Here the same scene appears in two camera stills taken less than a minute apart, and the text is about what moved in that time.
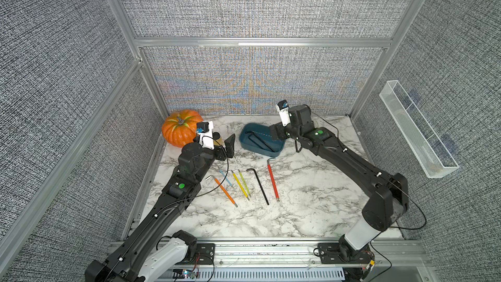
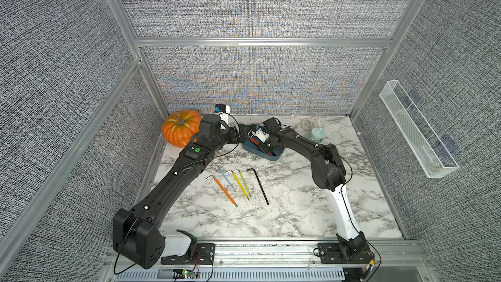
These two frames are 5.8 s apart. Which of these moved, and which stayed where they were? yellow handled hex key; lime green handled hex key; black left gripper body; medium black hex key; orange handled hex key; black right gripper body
Moved: black right gripper body; black left gripper body
Stayed: medium black hex key; orange handled hex key; lime green handled hex key; yellow handled hex key
